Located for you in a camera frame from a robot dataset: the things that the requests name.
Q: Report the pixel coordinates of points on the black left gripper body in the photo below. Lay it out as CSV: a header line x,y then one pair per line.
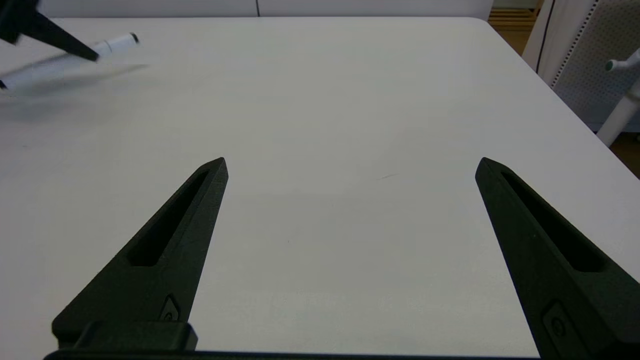
x,y
12,17

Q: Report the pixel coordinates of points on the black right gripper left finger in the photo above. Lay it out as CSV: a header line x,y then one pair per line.
x,y
150,280

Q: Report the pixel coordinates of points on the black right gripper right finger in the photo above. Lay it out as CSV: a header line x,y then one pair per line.
x,y
560,270

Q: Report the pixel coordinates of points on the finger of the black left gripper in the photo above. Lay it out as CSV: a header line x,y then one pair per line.
x,y
65,44

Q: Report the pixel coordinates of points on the white marker with black cap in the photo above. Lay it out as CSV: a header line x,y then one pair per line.
x,y
117,44

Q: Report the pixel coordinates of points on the white desk leg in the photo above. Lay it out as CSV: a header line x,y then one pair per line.
x,y
617,117

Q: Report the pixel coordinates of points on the white perforated panel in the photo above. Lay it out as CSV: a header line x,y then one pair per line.
x,y
585,60

